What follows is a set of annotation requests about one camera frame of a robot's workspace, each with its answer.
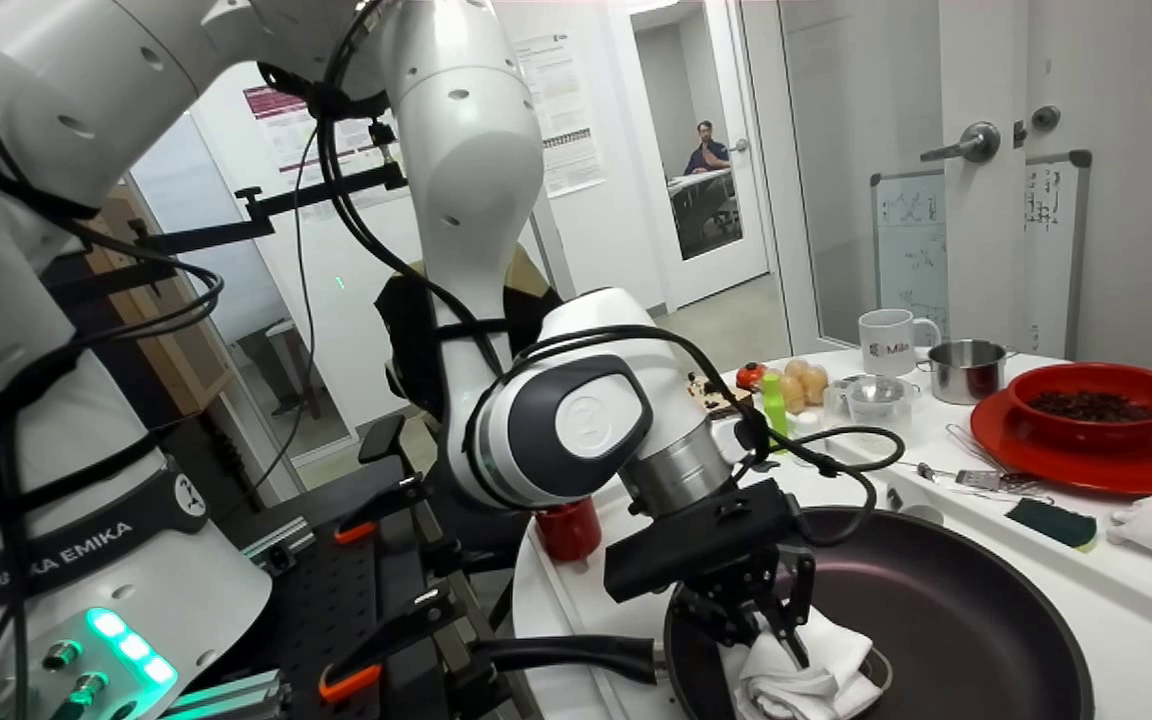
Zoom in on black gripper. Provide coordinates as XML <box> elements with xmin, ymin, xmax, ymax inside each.
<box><xmin>681</xmin><ymin>547</ymin><xmax>821</xmax><ymax>672</ymax></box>

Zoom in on white cloth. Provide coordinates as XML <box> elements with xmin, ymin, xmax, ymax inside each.
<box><xmin>718</xmin><ymin>606</ymin><xmax>892</xmax><ymax>720</ymax></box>

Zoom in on grey marker pen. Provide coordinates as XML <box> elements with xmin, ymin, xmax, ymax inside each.
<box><xmin>916</xmin><ymin>454</ymin><xmax>1008</xmax><ymax>496</ymax></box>

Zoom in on green squeeze bottle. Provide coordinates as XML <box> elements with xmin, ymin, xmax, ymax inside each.
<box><xmin>754</xmin><ymin>370</ymin><xmax>795</xmax><ymax>434</ymax></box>

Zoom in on clear plastic cup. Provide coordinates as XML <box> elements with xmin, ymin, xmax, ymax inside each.
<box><xmin>840</xmin><ymin>397</ymin><xmax>918</xmax><ymax>434</ymax></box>

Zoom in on red measuring cup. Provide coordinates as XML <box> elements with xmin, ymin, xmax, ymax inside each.
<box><xmin>532</xmin><ymin>496</ymin><xmax>603</xmax><ymax>563</ymax></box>

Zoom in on shallow steel bowl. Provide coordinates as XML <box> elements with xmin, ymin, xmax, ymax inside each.
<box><xmin>828</xmin><ymin>370</ymin><xmax>918</xmax><ymax>420</ymax></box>

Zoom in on long white bar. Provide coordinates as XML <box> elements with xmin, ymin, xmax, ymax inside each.
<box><xmin>889</xmin><ymin>462</ymin><xmax>1152</xmax><ymax>637</ymax></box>

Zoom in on white mug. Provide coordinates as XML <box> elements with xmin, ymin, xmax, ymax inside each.
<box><xmin>857</xmin><ymin>303</ymin><xmax>945</xmax><ymax>381</ymax></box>

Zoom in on dark beans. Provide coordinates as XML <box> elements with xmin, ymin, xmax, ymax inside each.
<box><xmin>1033</xmin><ymin>387</ymin><xmax>1152</xmax><ymax>425</ymax></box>

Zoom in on red colander bowl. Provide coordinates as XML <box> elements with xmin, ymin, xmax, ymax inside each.
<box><xmin>967</xmin><ymin>384</ymin><xmax>1152</xmax><ymax>502</ymax></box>

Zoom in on small standing whiteboard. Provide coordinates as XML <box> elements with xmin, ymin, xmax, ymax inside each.
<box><xmin>866</xmin><ymin>163</ymin><xmax>951</xmax><ymax>336</ymax></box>
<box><xmin>1020</xmin><ymin>149</ymin><xmax>1093</xmax><ymax>359</ymax></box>

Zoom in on distant person at desk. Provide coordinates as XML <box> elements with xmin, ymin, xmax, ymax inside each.
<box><xmin>681</xmin><ymin>114</ymin><xmax>735</xmax><ymax>177</ymax></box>

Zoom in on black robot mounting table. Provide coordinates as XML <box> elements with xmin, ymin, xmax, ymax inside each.
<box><xmin>160</xmin><ymin>434</ymin><xmax>540</xmax><ymax>720</ymax></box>

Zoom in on white paper notice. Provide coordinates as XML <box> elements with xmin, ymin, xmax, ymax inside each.
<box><xmin>512</xmin><ymin>31</ymin><xmax>607</xmax><ymax>196</ymax></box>

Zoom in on door lock knob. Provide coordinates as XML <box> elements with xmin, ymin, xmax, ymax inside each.
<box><xmin>1010</xmin><ymin>103</ymin><xmax>1065</xmax><ymax>152</ymax></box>

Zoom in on light wooden board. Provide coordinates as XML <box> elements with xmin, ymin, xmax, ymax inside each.
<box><xmin>78</xmin><ymin>184</ymin><xmax>232</xmax><ymax>414</ymax></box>

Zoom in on poster with purple band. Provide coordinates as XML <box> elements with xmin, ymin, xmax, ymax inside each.
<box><xmin>240</xmin><ymin>81</ymin><xmax>329</xmax><ymax>129</ymax></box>

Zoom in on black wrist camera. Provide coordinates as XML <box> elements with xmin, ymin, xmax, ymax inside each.
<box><xmin>603</xmin><ymin>481</ymin><xmax>804</xmax><ymax>605</ymax></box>

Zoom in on dark frying pan black handle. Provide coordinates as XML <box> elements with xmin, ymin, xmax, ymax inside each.
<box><xmin>468</xmin><ymin>502</ymin><xmax>1101</xmax><ymax>720</ymax></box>

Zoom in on black clamp orange handle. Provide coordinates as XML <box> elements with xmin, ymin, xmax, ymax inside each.
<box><xmin>313</xmin><ymin>585</ymin><xmax>468</xmax><ymax>711</ymax></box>
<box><xmin>329</xmin><ymin>517</ymin><xmax>388</xmax><ymax>551</ymax></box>

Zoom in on silver door handle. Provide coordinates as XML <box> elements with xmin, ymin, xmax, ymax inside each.
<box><xmin>916</xmin><ymin>118</ymin><xmax>1003</xmax><ymax>167</ymax></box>

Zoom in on black camera mount rod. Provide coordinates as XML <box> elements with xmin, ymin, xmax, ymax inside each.
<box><xmin>131</xmin><ymin>155</ymin><xmax>410</xmax><ymax>262</ymax></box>

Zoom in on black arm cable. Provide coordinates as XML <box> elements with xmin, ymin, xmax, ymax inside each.
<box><xmin>0</xmin><ymin>0</ymin><xmax>913</xmax><ymax>720</ymax></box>

